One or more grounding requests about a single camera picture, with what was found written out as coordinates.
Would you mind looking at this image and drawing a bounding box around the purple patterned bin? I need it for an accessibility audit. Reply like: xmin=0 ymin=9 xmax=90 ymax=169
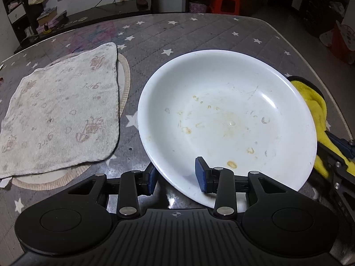
xmin=189 ymin=0 xmax=207 ymax=14

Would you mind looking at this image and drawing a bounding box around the yellow cloth with black trim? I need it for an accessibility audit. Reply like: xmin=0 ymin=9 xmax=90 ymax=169
xmin=288 ymin=76 xmax=353 ymax=178

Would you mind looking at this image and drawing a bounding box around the stack of books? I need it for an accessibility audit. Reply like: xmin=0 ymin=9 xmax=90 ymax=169
xmin=37 ymin=7 xmax=68 ymax=34

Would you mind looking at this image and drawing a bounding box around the red container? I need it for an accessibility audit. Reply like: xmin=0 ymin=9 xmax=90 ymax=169
xmin=330 ymin=22 xmax=355 ymax=65

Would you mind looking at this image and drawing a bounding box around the grey star-printed tablecloth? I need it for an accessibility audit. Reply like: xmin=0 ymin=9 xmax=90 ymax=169
xmin=0 ymin=12 xmax=355 ymax=266

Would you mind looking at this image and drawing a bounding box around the round beige-rimmed mat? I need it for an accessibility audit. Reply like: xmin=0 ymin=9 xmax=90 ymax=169
xmin=11 ymin=53 xmax=131 ymax=191

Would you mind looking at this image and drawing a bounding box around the white printed towel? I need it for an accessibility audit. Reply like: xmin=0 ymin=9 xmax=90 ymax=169
xmin=0 ymin=42 xmax=120 ymax=179

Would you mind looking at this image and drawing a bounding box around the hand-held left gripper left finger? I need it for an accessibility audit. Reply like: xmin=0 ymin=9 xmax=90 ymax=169
xmin=68 ymin=163 xmax=159 ymax=219

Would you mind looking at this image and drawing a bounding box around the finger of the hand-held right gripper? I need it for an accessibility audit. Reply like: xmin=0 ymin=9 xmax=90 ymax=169
xmin=326 ymin=130 xmax=355 ymax=160
xmin=318 ymin=143 xmax=355 ymax=228

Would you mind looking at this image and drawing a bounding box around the dark television stand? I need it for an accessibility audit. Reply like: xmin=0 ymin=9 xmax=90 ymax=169
xmin=36 ymin=0 xmax=152 ymax=32

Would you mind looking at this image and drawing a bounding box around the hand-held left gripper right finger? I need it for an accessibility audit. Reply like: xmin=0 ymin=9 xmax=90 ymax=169
xmin=195 ymin=156 xmax=290 ymax=218

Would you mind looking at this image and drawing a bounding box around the red plastic stool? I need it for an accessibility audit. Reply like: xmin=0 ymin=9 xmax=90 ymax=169
xmin=209 ymin=0 xmax=240 ymax=15

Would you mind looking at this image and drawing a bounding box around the white round plate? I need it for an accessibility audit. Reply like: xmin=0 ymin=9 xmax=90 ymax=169
xmin=137 ymin=49 xmax=318 ymax=208

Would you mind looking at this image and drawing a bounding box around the dark shelf unit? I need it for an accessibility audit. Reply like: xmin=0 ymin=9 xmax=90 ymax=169
xmin=0 ymin=0 xmax=32 ymax=43

